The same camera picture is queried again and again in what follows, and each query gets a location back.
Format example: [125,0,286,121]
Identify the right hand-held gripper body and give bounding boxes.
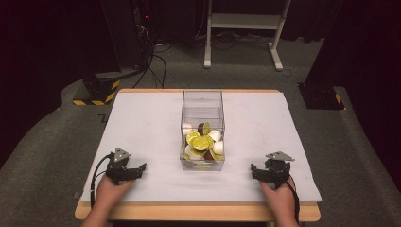
[262,150,296,190]

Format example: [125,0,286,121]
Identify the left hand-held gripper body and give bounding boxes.
[105,147,138,186]

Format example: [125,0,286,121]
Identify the person's left hand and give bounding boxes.
[94,174,136,219]

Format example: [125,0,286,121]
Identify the white table mat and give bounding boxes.
[79,91,323,203]

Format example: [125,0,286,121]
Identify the pile of coffee capsules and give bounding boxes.
[182,121,225,163]

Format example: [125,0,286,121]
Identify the wooden table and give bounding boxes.
[74,88,323,223]

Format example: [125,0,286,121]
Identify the black yellow striped stand base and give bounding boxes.
[72,71,122,107]

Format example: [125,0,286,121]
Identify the clear plastic box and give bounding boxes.
[179,89,226,172]

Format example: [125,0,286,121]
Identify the black equipment tower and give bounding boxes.
[99,0,154,71]

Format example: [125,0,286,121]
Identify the dark curtain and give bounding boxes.
[304,0,401,190]
[0,0,110,168]

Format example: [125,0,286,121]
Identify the white metal stand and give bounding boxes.
[203,0,293,72]

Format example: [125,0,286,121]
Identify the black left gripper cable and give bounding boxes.
[90,152,112,210]

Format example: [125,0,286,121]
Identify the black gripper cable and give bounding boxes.
[285,177,301,225]
[90,152,112,210]

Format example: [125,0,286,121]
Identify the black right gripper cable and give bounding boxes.
[285,177,301,225]

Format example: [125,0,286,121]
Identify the black floor cables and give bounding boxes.
[131,42,173,90]

